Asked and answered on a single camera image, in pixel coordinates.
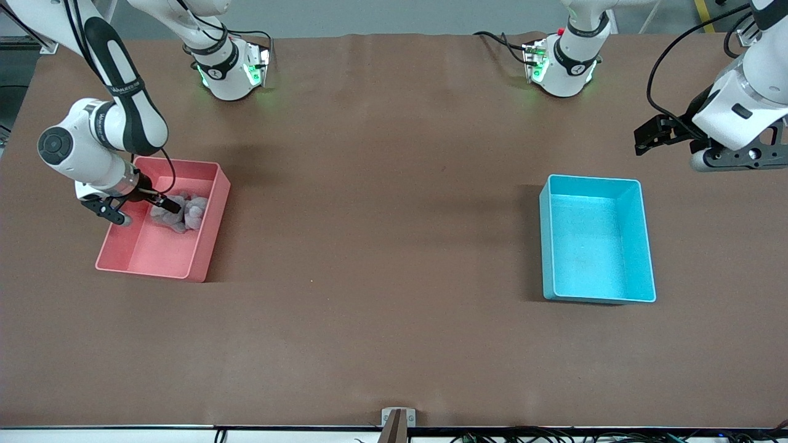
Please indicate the brown support post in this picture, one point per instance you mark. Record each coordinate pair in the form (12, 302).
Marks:
(394, 431)

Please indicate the grey plush toy white belly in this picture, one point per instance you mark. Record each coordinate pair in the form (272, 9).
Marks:
(161, 217)

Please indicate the pink plastic box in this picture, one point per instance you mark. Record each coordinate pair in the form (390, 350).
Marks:
(160, 253)

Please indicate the brown table mat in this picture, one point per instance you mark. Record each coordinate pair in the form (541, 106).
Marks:
(394, 184)

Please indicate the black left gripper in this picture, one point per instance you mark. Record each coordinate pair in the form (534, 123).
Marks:
(680, 130)

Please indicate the silver metal bracket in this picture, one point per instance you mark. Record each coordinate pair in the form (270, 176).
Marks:
(386, 417)

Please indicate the blue plastic box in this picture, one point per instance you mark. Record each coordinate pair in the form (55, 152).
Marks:
(591, 258)

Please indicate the aluminium frame profile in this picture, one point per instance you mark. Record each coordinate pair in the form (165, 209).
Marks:
(746, 38)
(46, 44)

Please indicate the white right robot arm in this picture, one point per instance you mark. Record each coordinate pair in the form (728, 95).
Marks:
(80, 151)

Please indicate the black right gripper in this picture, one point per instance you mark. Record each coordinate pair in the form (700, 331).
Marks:
(146, 187)

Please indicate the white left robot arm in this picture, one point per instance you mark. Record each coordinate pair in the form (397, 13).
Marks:
(732, 117)

